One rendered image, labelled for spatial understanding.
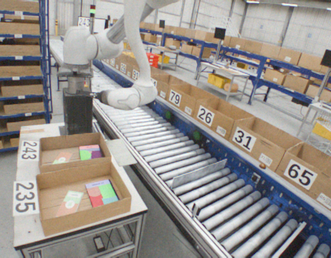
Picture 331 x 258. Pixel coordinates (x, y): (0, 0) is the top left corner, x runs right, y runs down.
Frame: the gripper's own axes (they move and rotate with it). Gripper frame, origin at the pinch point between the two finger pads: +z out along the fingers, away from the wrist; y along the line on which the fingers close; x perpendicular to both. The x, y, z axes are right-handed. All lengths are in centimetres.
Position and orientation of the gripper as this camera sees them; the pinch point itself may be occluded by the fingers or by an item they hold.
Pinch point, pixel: (87, 94)
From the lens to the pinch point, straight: 130.1
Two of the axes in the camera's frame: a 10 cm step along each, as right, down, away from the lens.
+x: 2.0, -9.8, -0.5
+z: -7.9, -1.9, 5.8
